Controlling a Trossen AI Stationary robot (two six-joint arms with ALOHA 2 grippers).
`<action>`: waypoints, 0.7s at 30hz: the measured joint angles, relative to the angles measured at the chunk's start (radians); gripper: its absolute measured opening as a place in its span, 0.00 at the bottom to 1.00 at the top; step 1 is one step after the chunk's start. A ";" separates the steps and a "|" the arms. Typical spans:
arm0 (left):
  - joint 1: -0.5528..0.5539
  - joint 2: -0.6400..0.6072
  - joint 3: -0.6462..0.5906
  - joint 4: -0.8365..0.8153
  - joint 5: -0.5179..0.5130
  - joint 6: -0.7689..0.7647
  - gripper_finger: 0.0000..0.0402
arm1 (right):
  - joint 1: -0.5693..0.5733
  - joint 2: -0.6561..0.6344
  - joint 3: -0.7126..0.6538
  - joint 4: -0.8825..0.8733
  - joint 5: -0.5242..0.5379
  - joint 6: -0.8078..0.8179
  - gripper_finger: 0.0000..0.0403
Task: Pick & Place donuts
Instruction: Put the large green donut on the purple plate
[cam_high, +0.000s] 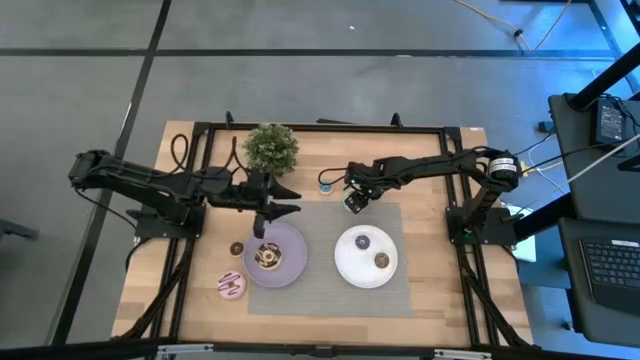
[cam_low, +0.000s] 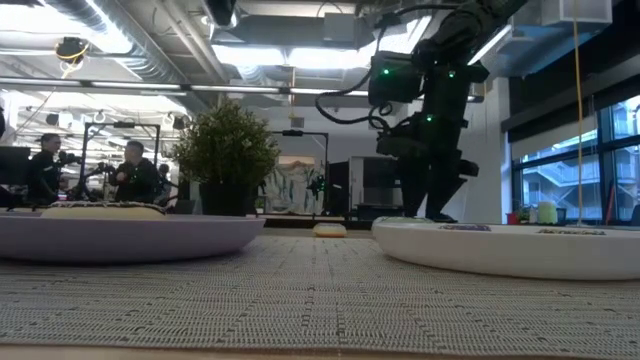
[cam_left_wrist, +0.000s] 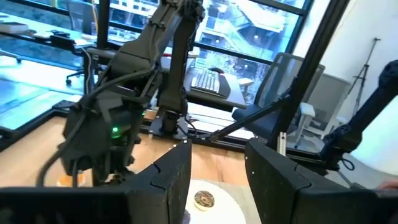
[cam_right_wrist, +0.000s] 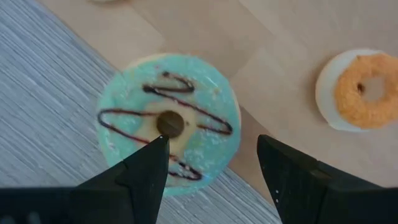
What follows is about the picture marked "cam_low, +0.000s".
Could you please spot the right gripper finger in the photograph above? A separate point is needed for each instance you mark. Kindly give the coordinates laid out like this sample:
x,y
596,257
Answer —
x,y
442,192
413,190

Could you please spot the small blue sprinkled donut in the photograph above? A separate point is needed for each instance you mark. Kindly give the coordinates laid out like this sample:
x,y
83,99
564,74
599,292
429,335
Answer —
x,y
465,227

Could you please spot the small cream bowl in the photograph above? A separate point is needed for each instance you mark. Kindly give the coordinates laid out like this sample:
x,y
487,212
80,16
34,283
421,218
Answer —
x,y
330,230

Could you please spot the small dark blue donut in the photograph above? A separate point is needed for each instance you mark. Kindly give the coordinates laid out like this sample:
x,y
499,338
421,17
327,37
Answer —
x,y
570,232

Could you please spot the purple plate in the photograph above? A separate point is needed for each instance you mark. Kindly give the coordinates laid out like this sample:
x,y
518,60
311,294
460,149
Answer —
x,y
125,240

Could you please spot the chocolate donut white stripes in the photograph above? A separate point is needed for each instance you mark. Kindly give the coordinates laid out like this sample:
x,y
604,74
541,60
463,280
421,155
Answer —
x,y
100,212

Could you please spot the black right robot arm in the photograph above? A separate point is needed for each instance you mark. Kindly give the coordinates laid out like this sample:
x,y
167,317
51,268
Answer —
x,y
475,25

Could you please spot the black monitor cart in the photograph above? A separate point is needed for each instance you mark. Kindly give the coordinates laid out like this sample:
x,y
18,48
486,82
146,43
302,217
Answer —
x,y
370,180

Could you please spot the small red pot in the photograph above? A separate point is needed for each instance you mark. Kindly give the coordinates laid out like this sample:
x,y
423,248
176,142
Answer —
x,y
512,218

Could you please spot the white plate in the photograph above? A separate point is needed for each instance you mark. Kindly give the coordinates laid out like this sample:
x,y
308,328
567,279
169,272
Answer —
x,y
500,255

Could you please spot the pale green cup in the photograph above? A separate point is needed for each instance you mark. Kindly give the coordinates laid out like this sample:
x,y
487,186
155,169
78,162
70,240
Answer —
x,y
547,213

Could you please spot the grey woven placemat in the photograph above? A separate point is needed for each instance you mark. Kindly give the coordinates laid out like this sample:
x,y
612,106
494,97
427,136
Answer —
x,y
320,300

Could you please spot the green potted plant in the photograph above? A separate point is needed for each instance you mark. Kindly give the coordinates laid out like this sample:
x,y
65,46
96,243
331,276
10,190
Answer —
x,y
225,150

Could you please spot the person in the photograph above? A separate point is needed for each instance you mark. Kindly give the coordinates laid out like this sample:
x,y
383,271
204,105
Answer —
x,y
164,177
134,180
44,172

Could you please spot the black monitor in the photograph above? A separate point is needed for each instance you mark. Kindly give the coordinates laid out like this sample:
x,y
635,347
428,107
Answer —
x,y
14,165

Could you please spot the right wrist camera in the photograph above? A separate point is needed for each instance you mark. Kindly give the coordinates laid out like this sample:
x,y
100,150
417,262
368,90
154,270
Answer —
x,y
395,80

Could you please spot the leaf pattern wall picture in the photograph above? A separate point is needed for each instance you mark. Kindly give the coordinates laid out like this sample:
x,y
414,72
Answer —
x,y
292,190

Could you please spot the grey wall vent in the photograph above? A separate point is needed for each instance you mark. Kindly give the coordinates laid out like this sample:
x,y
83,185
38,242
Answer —
x,y
297,122

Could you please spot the black window frame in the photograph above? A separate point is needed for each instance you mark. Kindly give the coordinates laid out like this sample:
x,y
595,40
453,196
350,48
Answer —
x,y
605,145

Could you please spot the long ceiling light rail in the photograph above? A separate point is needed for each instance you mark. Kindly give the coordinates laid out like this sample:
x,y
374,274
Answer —
x,y
235,89

